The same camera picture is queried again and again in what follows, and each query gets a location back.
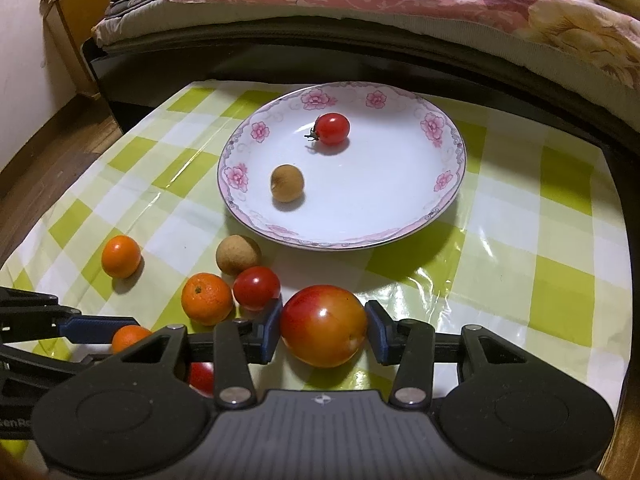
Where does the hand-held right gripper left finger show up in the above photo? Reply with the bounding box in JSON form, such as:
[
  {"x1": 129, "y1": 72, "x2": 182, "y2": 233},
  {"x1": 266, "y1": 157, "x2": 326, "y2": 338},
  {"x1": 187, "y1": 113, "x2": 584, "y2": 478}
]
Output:
[{"x1": 120, "y1": 300, "x2": 284, "y2": 408}]

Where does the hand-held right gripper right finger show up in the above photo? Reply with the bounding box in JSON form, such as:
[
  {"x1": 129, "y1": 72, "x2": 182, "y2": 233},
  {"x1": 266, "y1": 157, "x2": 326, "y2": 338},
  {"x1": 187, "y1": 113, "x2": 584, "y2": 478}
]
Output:
[{"x1": 365, "y1": 300, "x2": 529, "y2": 408}]

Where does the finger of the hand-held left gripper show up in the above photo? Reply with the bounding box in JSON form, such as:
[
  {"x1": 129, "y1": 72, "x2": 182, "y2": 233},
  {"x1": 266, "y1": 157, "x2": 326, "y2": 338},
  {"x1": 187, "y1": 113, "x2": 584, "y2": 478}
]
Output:
[
  {"x1": 0, "y1": 287, "x2": 142, "y2": 346},
  {"x1": 0, "y1": 345, "x2": 121, "y2": 386}
]

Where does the small orange mandarin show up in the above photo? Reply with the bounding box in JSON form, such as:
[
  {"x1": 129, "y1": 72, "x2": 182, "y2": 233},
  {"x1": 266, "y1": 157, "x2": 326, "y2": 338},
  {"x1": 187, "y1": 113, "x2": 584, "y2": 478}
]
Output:
[
  {"x1": 181, "y1": 272, "x2": 234, "y2": 325},
  {"x1": 111, "y1": 325, "x2": 153, "y2": 355},
  {"x1": 101, "y1": 235, "x2": 142, "y2": 279}
]

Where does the red cherry tomato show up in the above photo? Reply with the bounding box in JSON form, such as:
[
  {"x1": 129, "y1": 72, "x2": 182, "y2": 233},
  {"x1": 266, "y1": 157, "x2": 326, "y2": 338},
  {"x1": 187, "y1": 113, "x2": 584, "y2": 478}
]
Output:
[
  {"x1": 187, "y1": 361, "x2": 216, "y2": 398},
  {"x1": 233, "y1": 266, "x2": 281, "y2": 311}
]

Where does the large red tomato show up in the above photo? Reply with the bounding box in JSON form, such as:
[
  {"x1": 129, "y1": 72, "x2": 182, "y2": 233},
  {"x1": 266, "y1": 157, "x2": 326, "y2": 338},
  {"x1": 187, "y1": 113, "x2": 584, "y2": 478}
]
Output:
[{"x1": 279, "y1": 284, "x2": 369, "y2": 368}]

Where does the brown longan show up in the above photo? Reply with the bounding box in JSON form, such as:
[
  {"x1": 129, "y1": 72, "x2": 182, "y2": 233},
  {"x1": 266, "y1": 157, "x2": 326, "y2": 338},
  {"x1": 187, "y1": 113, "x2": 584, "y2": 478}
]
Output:
[
  {"x1": 215, "y1": 235, "x2": 263, "y2": 276},
  {"x1": 270, "y1": 164, "x2": 306, "y2": 203}
]

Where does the white floral rimmed plate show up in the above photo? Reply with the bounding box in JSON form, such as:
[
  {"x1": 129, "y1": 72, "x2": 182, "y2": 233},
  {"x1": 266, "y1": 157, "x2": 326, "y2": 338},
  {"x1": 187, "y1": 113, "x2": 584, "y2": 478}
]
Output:
[{"x1": 217, "y1": 81, "x2": 467, "y2": 251}]

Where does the cherry tomato with stem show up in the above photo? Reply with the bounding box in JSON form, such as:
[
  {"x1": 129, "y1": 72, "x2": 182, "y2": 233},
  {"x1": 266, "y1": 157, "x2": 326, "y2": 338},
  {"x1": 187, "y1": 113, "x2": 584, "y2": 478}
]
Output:
[{"x1": 304, "y1": 112, "x2": 351, "y2": 147}]

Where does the green white checkered tablecloth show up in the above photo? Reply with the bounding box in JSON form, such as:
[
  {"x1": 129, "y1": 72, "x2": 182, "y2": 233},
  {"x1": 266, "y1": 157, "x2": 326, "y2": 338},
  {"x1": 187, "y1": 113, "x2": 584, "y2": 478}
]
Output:
[{"x1": 0, "y1": 79, "x2": 633, "y2": 461}]

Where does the wooden nightstand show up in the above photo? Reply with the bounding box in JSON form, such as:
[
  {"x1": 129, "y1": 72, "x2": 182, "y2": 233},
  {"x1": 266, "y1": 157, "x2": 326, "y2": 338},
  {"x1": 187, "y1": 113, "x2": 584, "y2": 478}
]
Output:
[{"x1": 47, "y1": 0, "x2": 122, "y2": 100}]

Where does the dark cloth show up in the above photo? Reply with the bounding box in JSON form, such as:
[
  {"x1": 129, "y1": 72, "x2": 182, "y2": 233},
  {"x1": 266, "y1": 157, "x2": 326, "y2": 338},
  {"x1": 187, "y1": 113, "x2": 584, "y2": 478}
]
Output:
[{"x1": 107, "y1": 0, "x2": 153, "y2": 18}]

